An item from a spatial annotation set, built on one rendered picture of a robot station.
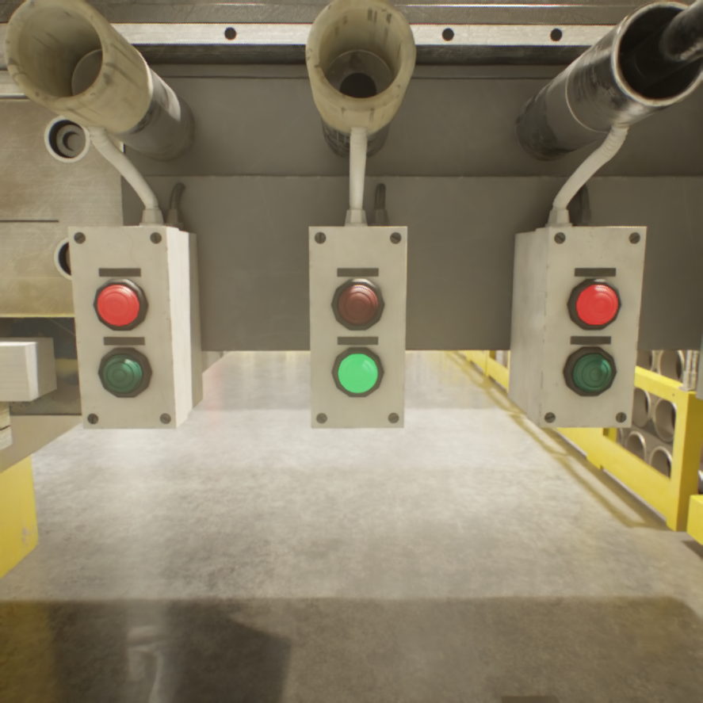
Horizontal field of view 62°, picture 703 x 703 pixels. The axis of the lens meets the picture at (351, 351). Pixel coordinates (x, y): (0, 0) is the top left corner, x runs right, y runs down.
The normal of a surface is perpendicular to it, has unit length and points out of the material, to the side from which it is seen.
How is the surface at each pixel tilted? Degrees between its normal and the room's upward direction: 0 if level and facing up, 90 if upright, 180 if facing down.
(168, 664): 0
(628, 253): 90
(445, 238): 90
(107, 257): 90
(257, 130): 90
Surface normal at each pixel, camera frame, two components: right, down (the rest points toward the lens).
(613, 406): 0.01, 0.16
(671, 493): -1.00, 0.00
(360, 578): 0.00, -0.99
